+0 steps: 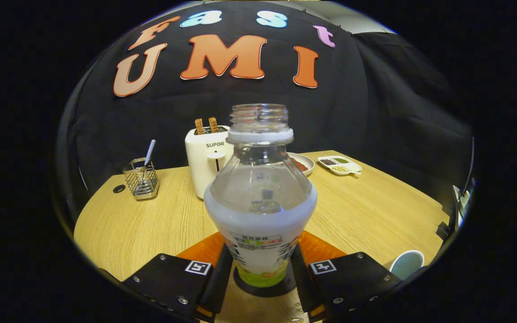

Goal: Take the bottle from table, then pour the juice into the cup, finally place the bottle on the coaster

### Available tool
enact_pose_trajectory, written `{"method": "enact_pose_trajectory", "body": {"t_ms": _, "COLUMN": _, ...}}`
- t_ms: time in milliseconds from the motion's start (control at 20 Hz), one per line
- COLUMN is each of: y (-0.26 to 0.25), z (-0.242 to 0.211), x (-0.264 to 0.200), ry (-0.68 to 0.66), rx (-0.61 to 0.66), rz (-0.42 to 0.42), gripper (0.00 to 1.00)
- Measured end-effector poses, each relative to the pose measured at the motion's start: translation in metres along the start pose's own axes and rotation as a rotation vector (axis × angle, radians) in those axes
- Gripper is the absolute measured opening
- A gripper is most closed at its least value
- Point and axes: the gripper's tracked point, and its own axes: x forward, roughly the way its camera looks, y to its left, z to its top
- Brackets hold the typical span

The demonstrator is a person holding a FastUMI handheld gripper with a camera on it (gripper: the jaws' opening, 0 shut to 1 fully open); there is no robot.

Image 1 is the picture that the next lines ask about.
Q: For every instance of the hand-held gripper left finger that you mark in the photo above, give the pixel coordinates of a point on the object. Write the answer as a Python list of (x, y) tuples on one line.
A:
[(168, 282)]

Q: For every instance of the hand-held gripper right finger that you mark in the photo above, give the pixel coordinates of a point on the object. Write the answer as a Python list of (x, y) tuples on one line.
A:
[(357, 282)]

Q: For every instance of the white cup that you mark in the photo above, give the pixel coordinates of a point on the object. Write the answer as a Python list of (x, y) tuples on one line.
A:
[(406, 264)]

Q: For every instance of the dark brown round coaster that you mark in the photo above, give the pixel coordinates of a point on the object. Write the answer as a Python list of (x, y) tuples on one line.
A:
[(263, 291)]

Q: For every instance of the clear juice bottle white label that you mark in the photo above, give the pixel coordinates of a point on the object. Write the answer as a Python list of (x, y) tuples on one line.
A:
[(258, 224)]

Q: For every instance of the wooden table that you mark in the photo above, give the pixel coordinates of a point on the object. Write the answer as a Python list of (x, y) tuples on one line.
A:
[(151, 224)]

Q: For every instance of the black round table grommet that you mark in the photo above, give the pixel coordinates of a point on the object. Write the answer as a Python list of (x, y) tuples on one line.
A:
[(119, 189)]

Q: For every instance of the white divided condiment dish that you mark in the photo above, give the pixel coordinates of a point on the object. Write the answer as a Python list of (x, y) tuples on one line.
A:
[(340, 165)]

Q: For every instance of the white toaster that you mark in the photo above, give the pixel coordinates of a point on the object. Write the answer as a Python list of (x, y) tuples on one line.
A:
[(202, 166)]

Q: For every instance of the white oval plate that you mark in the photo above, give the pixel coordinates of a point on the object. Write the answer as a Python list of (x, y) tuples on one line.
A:
[(309, 162)]

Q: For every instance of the brown food pieces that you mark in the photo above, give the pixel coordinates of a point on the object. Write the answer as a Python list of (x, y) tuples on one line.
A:
[(299, 164)]

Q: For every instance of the brown toast slice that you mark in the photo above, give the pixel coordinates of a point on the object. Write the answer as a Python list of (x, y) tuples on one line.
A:
[(213, 124), (199, 126)]

